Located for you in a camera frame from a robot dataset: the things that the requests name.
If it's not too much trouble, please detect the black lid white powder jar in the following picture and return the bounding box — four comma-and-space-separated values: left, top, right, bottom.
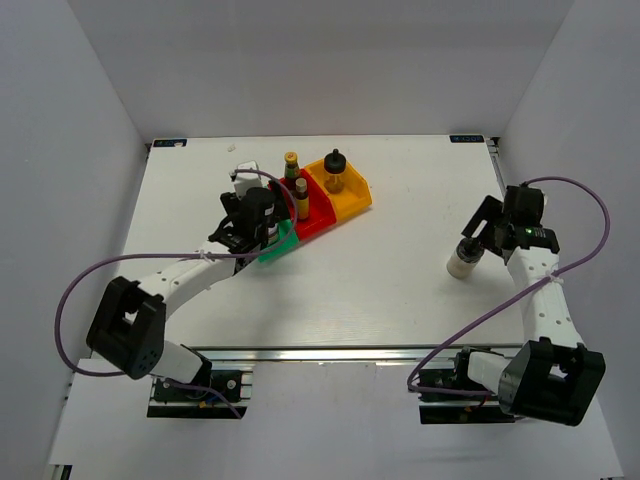
446, 238, 484, 279

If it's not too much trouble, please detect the small yellow label bottle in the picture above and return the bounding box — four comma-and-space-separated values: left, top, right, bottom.
294, 177, 310, 221

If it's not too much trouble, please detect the yellow cap sauce bottle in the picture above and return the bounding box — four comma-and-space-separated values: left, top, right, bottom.
283, 151, 300, 193

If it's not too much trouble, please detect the black lid spice jar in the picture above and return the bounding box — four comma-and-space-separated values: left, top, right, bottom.
323, 148, 347, 194

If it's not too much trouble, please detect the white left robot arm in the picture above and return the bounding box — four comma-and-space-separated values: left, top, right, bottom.
86, 181, 290, 399

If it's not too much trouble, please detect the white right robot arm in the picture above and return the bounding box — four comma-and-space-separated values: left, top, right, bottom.
451, 185, 606, 427

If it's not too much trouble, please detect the green plastic bin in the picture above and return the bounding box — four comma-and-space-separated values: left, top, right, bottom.
257, 220, 299, 263

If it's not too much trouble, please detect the red plastic bin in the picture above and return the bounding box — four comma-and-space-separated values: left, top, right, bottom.
268, 170, 337, 242

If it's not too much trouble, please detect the right blue corner label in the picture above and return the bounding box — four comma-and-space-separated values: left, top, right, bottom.
449, 134, 485, 143

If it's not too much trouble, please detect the blue corner label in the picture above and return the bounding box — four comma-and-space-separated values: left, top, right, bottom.
449, 134, 485, 143
152, 138, 187, 148

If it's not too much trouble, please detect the yellow plastic bin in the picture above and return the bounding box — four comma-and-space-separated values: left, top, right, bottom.
303, 159, 372, 223

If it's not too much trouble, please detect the left blue corner label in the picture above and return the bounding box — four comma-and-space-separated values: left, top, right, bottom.
152, 138, 187, 148

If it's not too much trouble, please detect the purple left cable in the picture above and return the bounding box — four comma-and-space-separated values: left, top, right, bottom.
54, 168, 300, 419

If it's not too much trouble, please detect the purple cable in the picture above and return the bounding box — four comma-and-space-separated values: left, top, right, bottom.
54, 168, 300, 419
406, 175, 612, 396

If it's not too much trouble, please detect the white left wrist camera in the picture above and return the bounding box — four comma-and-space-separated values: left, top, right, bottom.
230, 160, 264, 199

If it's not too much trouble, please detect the aluminium right side rail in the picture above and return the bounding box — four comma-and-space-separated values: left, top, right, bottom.
486, 138, 506, 193

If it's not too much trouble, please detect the aluminium rail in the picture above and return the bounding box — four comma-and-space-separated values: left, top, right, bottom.
184, 344, 521, 365
486, 138, 506, 193

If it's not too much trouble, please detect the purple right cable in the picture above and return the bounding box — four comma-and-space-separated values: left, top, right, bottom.
406, 175, 612, 396

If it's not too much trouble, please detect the aluminium front rail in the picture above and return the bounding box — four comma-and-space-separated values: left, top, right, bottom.
184, 344, 521, 365

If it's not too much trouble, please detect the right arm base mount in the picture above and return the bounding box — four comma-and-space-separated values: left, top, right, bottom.
417, 347, 517, 425

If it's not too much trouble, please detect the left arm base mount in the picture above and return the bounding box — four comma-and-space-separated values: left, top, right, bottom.
147, 369, 253, 420

